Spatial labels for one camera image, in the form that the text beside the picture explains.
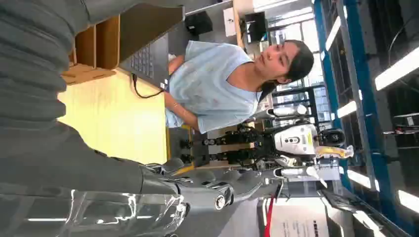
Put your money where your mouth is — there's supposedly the black box case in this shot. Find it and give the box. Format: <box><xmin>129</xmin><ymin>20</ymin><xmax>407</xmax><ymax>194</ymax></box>
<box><xmin>185</xmin><ymin>11</ymin><xmax>214</xmax><ymax>36</ymax></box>

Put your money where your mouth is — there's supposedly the grey open laptop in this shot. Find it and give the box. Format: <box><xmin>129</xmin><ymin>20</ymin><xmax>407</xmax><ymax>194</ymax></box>
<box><xmin>119</xmin><ymin>4</ymin><xmax>185</xmax><ymax>91</ymax></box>

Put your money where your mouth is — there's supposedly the white ceiling light strip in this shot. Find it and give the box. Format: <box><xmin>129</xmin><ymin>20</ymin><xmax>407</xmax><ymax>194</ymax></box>
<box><xmin>337</xmin><ymin>100</ymin><xmax>358</xmax><ymax>119</ymax></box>
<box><xmin>375</xmin><ymin>45</ymin><xmax>419</xmax><ymax>91</ymax></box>
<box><xmin>325</xmin><ymin>16</ymin><xmax>342</xmax><ymax>52</ymax></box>

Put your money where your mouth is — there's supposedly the white paper sheet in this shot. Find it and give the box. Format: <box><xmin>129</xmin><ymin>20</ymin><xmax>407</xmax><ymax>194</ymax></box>
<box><xmin>223</xmin><ymin>7</ymin><xmax>237</xmax><ymax>37</ymax></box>

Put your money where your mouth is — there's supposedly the black and white humanoid robot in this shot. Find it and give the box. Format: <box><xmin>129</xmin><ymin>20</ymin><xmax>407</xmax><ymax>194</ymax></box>
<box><xmin>180</xmin><ymin>122</ymin><xmax>355</xmax><ymax>179</ymax></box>

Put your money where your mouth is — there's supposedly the black laptop power cable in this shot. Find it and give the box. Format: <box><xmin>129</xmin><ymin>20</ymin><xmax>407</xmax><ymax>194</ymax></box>
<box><xmin>130</xmin><ymin>73</ymin><xmax>165</xmax><ymax>100</ymax></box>

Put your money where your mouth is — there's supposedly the blue steel frame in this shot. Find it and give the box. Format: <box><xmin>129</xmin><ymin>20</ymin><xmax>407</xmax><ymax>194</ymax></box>
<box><xmin>312</xmin><ymin>0</ymin><xmax>419</xmax><ymax>237</ymax></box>

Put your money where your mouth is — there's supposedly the red barrier belt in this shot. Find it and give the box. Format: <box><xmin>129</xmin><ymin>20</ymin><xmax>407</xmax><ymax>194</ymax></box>
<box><xmin>263</xmin><ymin>193</ymin><xmax>276</xmax><ymax>237</ymax></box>

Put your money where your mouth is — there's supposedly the black monitor screen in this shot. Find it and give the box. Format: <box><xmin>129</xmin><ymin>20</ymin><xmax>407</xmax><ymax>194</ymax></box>
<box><xmin>245</xmin><ymin>12</ymin><xmax>268</xmax><ymax>42</ymax></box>

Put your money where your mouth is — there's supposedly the wooden divided card box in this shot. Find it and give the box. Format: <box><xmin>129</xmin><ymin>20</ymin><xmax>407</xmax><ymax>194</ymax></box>
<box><xmin>61</xmin><ymin>14</ymin><xmax>121</xmax><ymax>86</ymax></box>

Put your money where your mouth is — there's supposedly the person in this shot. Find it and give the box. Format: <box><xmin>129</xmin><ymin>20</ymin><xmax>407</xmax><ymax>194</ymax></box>
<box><xmin>163</xmin><ymin>39</ymin><xmax>315</xmax><ymax>135</ymax></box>

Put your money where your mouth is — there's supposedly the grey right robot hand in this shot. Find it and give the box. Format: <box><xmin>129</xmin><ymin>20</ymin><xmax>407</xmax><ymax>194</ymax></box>
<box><xmin>0</xmin><ymin>123</ymin><xmax>280</xmax><ymax>211</ymax></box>

